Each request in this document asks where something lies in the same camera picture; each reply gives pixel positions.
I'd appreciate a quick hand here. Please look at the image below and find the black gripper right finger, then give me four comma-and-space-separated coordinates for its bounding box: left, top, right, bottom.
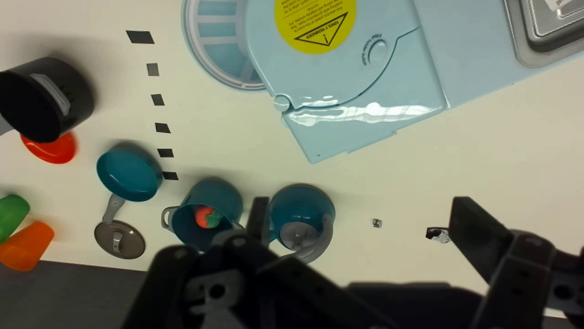
451, 195, 584, 329

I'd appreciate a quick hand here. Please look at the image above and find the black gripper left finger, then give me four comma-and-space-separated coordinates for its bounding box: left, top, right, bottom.
121, 195, 391, 329

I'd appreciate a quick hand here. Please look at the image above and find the teal toy kettle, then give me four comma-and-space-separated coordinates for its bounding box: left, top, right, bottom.
267, 180, 338, 264

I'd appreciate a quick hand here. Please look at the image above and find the green toy vegetable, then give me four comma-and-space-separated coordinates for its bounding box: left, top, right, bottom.
0, 191, 34, 244

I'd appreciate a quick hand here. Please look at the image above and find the black round cap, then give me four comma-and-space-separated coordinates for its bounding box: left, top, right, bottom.
0, 54, 99, 144

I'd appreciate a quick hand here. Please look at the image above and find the light blue breakfast maker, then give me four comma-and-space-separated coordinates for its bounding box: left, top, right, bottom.
181, 0, 584, 164

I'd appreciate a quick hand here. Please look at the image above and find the orange plastic cup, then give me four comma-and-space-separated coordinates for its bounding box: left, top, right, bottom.
19, 129, 81, 166

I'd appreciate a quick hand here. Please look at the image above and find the small black metal clip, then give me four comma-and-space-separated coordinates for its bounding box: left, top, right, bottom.
426, 224, 453, 244

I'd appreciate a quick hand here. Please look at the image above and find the grey round lid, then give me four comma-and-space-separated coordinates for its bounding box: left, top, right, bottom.
94, 219, 148, 261

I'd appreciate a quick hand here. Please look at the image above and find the red green toy fruit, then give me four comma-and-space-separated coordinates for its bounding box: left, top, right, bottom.
194, 204, 223, 230

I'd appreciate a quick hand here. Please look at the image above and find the orange toy vegetable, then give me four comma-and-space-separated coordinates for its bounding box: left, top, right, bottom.
0, 219, 57, 272

